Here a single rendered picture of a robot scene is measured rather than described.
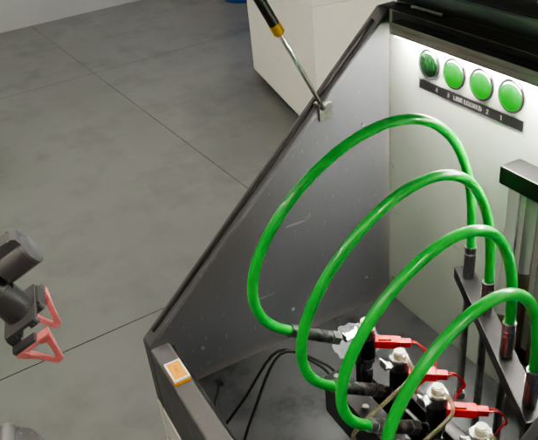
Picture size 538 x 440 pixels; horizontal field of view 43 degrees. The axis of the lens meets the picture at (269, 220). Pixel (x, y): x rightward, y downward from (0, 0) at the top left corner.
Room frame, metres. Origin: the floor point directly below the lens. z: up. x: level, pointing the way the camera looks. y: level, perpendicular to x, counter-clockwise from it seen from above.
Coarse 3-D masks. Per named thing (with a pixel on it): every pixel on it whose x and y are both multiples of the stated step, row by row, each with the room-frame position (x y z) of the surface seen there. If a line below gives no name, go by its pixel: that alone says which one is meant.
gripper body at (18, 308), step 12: (12, 288) 0.93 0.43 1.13; (36, 288) 0.98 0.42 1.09; (0, 300) 0.91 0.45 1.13; (12, 300) 0.91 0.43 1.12; (24, 300) 0.93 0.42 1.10; (36, 300) 0.94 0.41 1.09; (0, 312) 0.91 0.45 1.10; (12, 312) 0.91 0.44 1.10; (24, 312) 0.92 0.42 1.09; (36, 312) 0.91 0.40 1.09; (12, 324) 0.91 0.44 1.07; (24, 324) 0.89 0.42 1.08; (36, 324) 0.89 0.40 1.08; (12, 336) 0.88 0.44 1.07
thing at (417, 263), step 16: (480, 224) 0.66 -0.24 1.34; (448, 240) 0.63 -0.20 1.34; (496, 240) 0.66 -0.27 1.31; (432, 256) 0.62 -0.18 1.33; (512, 256) 0.67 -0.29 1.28; (400, 272) 0.61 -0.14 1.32; (416, 272) 0.61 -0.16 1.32; (512, 272) 0.68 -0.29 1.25; (400, 288) 0.60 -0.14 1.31; (384, 304) 0.59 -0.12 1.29; (512, 304) 0.68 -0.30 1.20; (368, 320) 0.59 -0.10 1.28; (512, 320) 0.68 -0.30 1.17; (368, 336) 0.58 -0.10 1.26; (512, 336) 0.68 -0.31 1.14; (352, 352) 0.58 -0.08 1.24; (512, 352) 0.68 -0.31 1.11; (352, 368) 0.57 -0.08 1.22; (336, 384) 0.57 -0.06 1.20; (336, 400) 0.57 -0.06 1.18; (352, 416) 0.57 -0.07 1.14; (368, 432) 0.58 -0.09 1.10; (400, 432) 0.60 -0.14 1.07; (416, 432) 0.61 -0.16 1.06
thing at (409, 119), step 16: (368, 128) 0.78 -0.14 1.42; (384, 128) 0.79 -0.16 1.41; (432, 128) 0.83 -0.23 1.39; (448, 128) 0.84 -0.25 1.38; (352, 144) 0.77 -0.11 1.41; (320, 160) 0.76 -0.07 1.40; (464, 160) 0.85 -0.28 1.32; (304, 176) 0.74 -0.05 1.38; (288, 208) 0.73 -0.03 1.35; (272, 224) 0.72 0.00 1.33; (256, 256) 0.71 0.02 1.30; (256, 272) 0.70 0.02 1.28; (256, 288) 0.70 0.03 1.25; (256, 304) 0.70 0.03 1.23; (272, 320) 0.71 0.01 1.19
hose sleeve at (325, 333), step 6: (294, 330) 0.72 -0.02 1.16; (312, 330) 0.74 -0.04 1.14; (318, 330) 0.74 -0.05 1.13; (324, 330) 0.75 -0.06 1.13; (288, 336) 0.72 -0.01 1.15; (294, 336) 0.72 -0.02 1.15; (312, 336) 0.73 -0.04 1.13; (318, 336) 0.74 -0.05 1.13; (324, 336) 0.74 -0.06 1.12; (330, 336) 0.75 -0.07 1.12
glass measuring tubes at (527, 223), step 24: (504, 168) 0.87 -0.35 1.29; (528, 168) 0.86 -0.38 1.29; (528, 192) 0.83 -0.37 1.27; (528, 216) 0.83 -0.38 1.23; (528, 240) 0.83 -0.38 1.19; (528, 264) 0.83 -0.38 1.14; (528, 288) 0.84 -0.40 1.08; (504, 312) 0.86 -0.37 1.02; (528, 336) 0.80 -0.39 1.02; (528, 360) 0.80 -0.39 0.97
